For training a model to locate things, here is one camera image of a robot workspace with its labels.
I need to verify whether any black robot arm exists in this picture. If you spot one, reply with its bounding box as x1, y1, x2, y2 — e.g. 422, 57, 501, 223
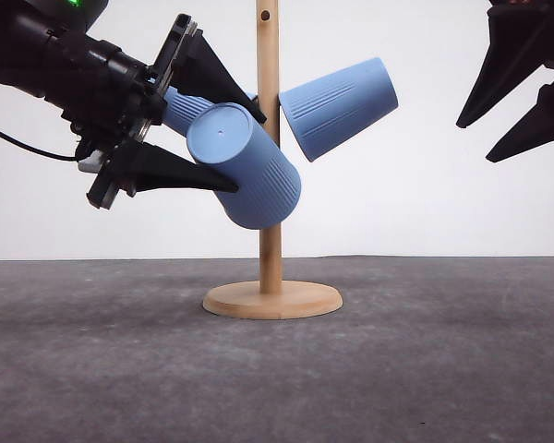
0, 0, 267, 210

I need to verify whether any blue ribbed cup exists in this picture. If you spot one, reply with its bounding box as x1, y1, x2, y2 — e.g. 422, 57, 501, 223
163, 86, 258, 135
187, 102, 302, 230
280, 57, 398, 162

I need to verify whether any blue ribbed cup front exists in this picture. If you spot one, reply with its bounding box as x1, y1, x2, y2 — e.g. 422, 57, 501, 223
187, 102, 302, 230

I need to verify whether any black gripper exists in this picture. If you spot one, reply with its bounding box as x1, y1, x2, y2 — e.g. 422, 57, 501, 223
456, 0, 554, 163
58, 14, 267, 210

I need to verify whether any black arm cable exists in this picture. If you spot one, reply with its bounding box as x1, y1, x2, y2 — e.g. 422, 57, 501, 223
0, 132, 78, 162

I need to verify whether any wooden cup tree stand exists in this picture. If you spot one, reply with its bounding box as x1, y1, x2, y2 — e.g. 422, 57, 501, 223
202, 0, 343, 320

